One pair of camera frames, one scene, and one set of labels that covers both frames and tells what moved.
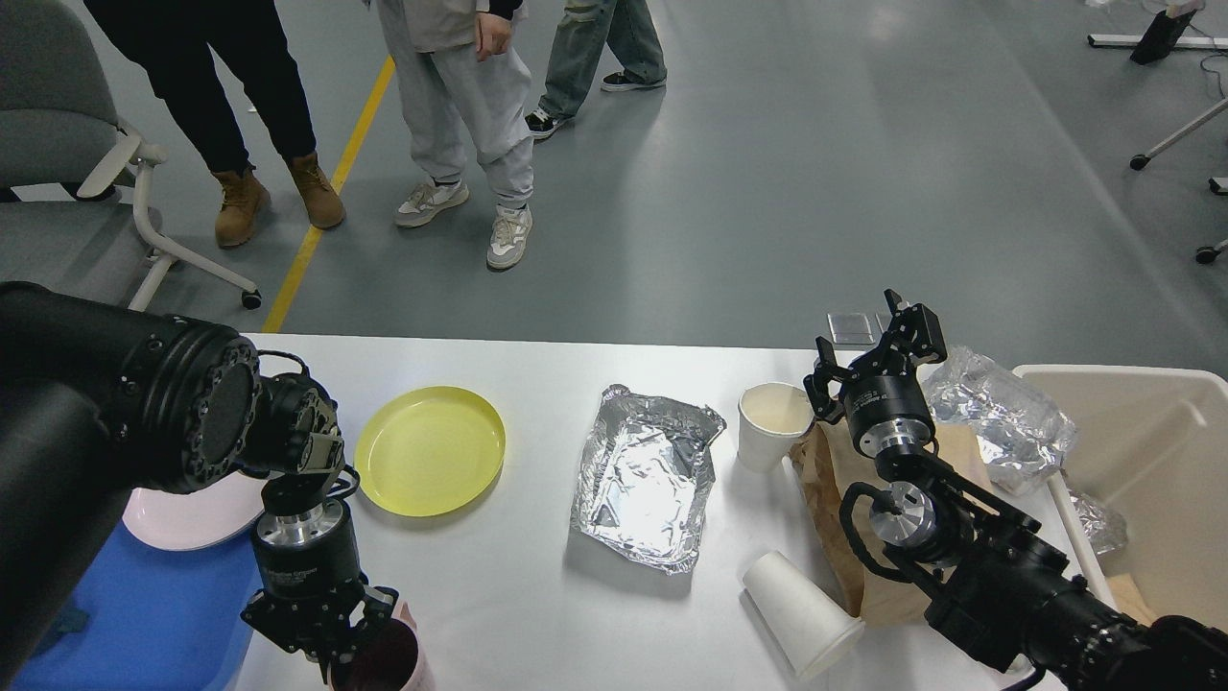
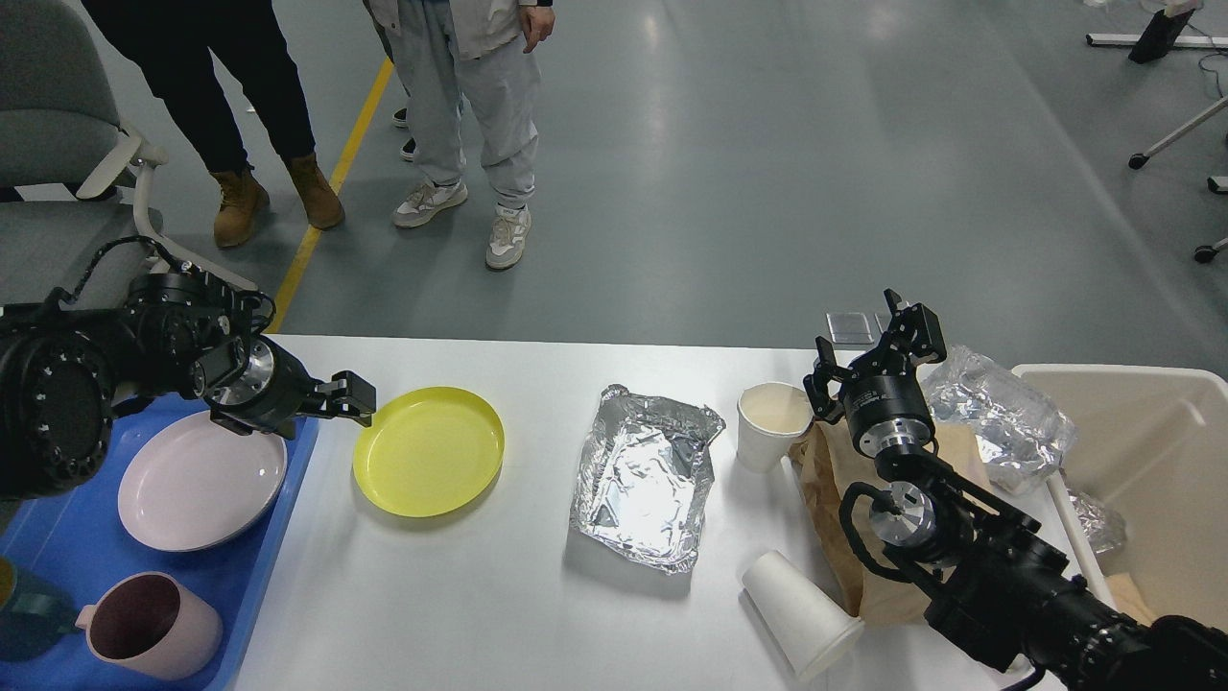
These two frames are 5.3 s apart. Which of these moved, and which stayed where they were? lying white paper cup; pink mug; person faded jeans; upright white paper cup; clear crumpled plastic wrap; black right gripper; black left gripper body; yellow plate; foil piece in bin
Moved: person faded jeans; black left gripper body; pink mug
Stayed: clear crumpled plastic wrap; foil piece in bin; lying white paper cup; black right gripper; upright white paper cup; yellow plate
